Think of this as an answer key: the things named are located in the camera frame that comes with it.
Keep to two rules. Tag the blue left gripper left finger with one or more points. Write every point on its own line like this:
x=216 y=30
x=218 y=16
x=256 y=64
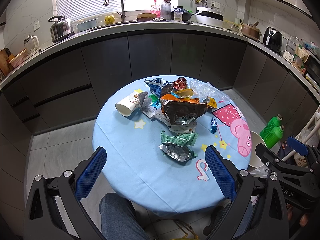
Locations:
x=87 y=172

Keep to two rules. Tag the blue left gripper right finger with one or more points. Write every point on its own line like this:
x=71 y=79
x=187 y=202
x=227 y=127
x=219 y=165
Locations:
x=219 y=169

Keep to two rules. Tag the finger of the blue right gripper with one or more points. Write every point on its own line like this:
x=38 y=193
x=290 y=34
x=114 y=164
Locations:
x=297 y=146

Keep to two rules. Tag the brown orange chip bag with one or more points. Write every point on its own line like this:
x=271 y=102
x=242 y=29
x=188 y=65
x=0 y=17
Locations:
x=181 y=111

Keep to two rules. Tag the yellow biscuit packet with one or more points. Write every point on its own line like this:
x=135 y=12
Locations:
x=210 y=102

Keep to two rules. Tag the clear plastic bag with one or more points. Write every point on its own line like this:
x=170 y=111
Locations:
x=203 y=90

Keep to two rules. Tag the blue white snack bag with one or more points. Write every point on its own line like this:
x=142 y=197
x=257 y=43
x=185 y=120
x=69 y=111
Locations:
x=156 y=85

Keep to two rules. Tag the chrome kitchen faucet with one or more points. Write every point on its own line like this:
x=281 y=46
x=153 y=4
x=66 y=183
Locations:
x=116 y=6

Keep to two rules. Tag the beige storage rack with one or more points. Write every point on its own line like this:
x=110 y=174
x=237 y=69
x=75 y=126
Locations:
x=309 y=135

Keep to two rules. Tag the green plastic bottle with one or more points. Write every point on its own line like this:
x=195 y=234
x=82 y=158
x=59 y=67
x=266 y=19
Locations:
x=273 y=122
x=274 y=136

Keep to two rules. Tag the person's jeans leg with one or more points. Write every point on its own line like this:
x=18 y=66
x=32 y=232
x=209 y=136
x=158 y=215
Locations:
x=119 y=219

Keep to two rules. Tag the small blue wrapper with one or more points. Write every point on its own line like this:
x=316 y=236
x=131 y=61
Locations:
x=213 y=125

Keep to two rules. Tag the silver foil wrapper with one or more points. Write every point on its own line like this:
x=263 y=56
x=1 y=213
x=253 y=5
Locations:
x=177 y=153

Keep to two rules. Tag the green snack wrapper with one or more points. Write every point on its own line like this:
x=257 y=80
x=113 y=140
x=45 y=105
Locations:
x=187 y=139

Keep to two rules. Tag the white paper cup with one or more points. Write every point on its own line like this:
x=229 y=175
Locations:
x=128 y=105

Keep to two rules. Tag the light blue cartoon tablecloth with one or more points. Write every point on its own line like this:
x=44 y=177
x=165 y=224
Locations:
x=156 y=131

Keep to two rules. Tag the red crushed can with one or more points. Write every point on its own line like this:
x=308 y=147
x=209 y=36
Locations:
x=180 y=83

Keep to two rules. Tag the black air fryer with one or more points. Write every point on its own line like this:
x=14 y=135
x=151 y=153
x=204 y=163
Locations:
x=272 y=39

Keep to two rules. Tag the brown cooking pot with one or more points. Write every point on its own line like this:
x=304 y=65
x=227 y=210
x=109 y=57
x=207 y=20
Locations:
x=251 y=31

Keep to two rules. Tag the glass pitcher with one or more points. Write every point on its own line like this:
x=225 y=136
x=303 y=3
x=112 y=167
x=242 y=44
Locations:
x=31 y=43

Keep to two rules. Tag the steel kettle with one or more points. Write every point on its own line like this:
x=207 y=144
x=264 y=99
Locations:
x=61 y=28

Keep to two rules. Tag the white rice cooker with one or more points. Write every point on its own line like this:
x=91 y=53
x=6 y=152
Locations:
x=209 y=16

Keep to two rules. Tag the black clay pot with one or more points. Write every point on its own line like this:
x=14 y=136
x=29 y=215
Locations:
x=180 y=14

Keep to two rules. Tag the glass jar red lid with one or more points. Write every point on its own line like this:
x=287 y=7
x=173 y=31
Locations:
x=166 y=10

